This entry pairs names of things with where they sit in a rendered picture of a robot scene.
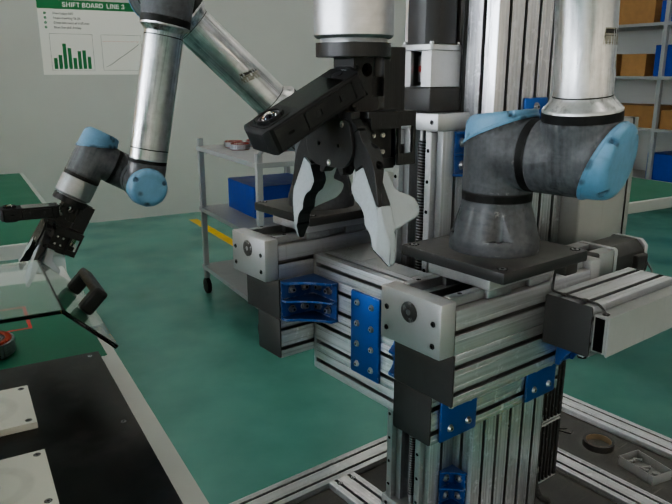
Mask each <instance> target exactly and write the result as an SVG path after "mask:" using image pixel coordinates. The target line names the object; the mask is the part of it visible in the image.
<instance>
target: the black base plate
mask: <svg viewBox="0 0 672 504"><path fill-rule="evenodd" d="M25 385H27V386H28V389H29V393H30V396H31V400H32V404H33V407H34V411H35V415H36V419H37V423H38V428H35V429H31V430H27V431H23V432H19V433H14V434H10V435H6V436H2V437H0V460H2V459H6V458H10V457H14V456H18V455H22V454H26V453H30V452H34V451H38V450H42V449H45V452H46V456H47V459H48V463H49V467H50V470H51V474H52V478H53V481H54V485H55V489H56V493H57V496H58V500H59V504H183V503H182V501H181V499H180V497H179V496H178V494H177V492H176V490H175V488H174V487H173V485H172V483H171V481H170V479H169V478H168V476H167V474H166V472H165V470H164V469H163V467H162V465H161V463H160V461H159V460H158V458H157V456H156V454H155V452H154V451H153V449H152V447H151V445H150V443H149V442H148V440H147V438H146V436H145V434H144V433H143V431H142V429H141V427H140V425H139V424H138V422H137V420H136V418H135V416H134V415H133V413H132V411H131V409H130V407H129V406H128V404H127V402H126V400H125V398H124V397H123V395H122V393H121V391H120V389H119V388H118V386H117V384H116V382H115V380H114V379H113V377H112V375H111V373H110V371H109V370H108V368H107V366H106V364H105V362H104V361H103V359H102V357H101V355H100V353H99V352H98V351H96V352H91V353H85V354H80V355H75V356H70V357H65V358H59V359H54V360H49V361H44V362H39V363H33V364H28V365H23V366H18V367H13V368H7V369H2V370H0V391H1V390H6V389H11V388H16V387H21V386H25Z"/></svg>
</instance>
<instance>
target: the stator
mask: <svg viewBox="0 0 672 504"><path fill-rule="evenodd" d="M15 350H16V345H15V338H14V335H13V334H12V333H10V332H7V331H1V330H0V360H2V359H5V358H6V357H8V356H10V355H11V354H13V353H14V352H15Z"/></svg>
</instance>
